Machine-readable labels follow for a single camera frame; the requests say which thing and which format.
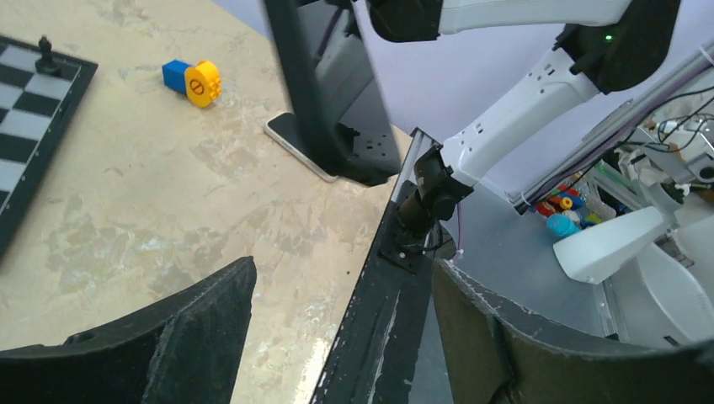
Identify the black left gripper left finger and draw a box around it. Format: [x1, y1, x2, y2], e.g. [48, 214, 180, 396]
[1, 257, 257, 403]

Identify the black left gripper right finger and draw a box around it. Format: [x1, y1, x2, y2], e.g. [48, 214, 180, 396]
[432, 260, 713, 403]

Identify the phone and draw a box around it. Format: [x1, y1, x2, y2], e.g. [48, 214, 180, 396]
[264, 111, 338, 183]

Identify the black phone case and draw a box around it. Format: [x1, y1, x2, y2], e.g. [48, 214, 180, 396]
[263, 1, 401, 187]

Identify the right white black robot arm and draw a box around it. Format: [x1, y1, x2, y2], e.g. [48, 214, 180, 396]
[368, 1, 680, 231]

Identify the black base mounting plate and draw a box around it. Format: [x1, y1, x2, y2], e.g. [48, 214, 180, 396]
[310, 181, 432, 403]

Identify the white desk lamp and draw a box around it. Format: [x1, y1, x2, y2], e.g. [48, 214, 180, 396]
[553, 206, 713, 348]

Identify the yellow toy block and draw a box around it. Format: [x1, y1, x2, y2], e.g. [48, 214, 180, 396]
[184, 60, 222, 108]

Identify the blue toy block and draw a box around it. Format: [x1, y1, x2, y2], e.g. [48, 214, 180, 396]
[162, 59, 191, 95]

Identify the black white chessboard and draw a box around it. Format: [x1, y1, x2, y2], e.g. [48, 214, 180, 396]
[1, 36, 99, 253]

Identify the black chess piece right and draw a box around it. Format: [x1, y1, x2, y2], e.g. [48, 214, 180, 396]
[35, 35, 61, 77]

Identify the aluminium frame rail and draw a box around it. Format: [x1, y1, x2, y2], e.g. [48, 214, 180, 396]
[390, 127, 441, 203]

